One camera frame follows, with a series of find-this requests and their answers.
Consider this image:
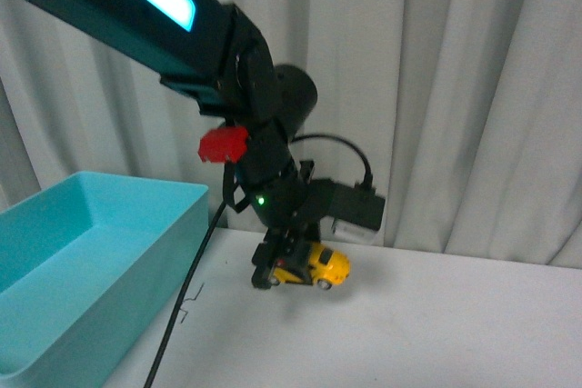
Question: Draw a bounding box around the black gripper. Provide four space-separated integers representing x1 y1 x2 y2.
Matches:
248 159 321 289

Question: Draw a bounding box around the yellow beetle toy car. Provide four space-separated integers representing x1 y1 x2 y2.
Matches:
274 242 351 290

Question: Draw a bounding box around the red connector block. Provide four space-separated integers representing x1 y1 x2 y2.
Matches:
197 126 249 164

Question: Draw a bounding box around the turquoise plastic bin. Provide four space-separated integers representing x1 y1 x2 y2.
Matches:
1 172 208 387

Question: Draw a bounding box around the grey curtain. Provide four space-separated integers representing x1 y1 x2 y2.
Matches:
1 0 581 268

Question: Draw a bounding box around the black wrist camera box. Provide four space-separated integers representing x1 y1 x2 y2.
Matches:
327 184 386 245

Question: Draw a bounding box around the black cable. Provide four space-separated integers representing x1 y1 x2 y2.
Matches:
143 133 376 388

